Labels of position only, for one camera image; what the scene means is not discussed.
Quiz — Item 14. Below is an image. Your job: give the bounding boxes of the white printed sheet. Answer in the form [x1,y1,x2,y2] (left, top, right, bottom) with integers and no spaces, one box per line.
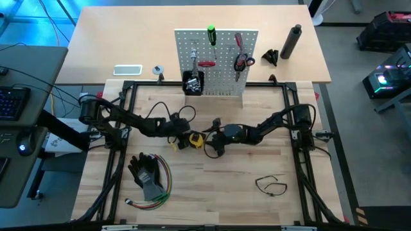
[44,117,91,155]

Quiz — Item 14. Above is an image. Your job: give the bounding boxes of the blue red scissors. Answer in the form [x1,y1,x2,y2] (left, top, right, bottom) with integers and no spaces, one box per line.
[232,52,256,83]

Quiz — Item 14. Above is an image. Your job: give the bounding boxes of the black angled bar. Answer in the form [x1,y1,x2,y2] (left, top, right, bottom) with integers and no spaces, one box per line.
[35,110,91,152]

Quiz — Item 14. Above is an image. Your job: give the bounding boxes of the black computer mouse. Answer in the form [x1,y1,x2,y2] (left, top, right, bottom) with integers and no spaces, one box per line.
[15,132,35,158]

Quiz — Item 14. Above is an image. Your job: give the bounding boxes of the black backlit keyboard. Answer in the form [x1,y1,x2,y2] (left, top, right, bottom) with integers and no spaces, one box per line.
[0,85,31,123]

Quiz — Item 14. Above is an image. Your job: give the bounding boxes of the white metal pegboard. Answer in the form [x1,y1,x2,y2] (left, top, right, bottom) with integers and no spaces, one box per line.
[173,28,259,96]

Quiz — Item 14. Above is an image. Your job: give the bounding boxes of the white round stand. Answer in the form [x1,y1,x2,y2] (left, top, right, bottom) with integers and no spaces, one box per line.
[307,0,332,27]

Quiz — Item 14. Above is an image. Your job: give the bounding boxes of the black-framed safety glasses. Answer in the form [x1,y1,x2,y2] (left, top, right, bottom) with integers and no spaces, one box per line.
[254,175,288,198]

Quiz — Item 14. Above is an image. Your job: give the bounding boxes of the black aluminium table frame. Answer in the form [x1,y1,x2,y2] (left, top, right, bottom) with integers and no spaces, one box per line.
[72,79,347,227]

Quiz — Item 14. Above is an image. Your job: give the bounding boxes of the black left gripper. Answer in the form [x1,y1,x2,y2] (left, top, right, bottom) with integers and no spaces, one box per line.
[165,112,197,151]

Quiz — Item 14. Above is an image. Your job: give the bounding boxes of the black plastic pegboard bin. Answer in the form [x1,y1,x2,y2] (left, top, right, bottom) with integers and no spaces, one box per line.
[181,70,206,97]

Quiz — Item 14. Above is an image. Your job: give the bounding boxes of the red clear-handled screwdriver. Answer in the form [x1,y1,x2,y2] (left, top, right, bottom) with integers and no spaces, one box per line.
[234,31,244,55]

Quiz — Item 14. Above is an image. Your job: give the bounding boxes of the red T-handle hex key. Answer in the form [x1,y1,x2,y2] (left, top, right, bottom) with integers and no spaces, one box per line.
[197,60,216,81]

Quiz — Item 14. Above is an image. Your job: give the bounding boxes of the green black screwdriver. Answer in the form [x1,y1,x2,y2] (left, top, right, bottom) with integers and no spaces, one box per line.
[205,24,218,61]

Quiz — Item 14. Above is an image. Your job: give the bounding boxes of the black grey work glove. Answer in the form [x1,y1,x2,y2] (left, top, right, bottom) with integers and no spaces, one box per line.
[127,151,166,202]

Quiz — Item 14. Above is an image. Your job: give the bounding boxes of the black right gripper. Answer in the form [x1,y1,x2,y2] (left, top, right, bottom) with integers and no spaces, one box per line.
[201,117,228,158]

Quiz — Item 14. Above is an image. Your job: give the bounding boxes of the white smartphone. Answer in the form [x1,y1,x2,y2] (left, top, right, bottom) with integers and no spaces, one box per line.
[112,64,143,77]

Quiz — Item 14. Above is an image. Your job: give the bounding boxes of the black wedge-shaped part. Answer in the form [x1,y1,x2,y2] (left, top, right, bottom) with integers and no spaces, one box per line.
[260,48,280,68]

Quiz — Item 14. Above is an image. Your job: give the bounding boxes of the red cable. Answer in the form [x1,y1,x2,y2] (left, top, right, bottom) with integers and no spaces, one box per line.
[124,153,170,210]

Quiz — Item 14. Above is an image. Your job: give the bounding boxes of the yellow black tape measure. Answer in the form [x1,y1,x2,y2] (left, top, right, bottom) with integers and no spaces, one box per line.
[188,131,206,149]

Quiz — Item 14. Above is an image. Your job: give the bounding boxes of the light wooden desk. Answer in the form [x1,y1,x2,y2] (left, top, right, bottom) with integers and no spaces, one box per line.
[54,4,333,86]

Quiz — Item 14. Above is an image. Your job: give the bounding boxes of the computer tower with RGB lights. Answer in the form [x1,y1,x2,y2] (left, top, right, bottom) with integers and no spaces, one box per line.
[362,43,411,100]

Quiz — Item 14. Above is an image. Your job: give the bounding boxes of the grey side desk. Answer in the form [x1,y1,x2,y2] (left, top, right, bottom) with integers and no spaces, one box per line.
[0,44,69,209]

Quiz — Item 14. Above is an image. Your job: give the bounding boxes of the black cylinder bottle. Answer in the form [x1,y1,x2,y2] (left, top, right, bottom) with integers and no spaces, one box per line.
[279,23,303,60]

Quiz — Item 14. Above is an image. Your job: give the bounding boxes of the black equipment case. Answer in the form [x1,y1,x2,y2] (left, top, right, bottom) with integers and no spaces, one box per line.
[355,10,411,53]

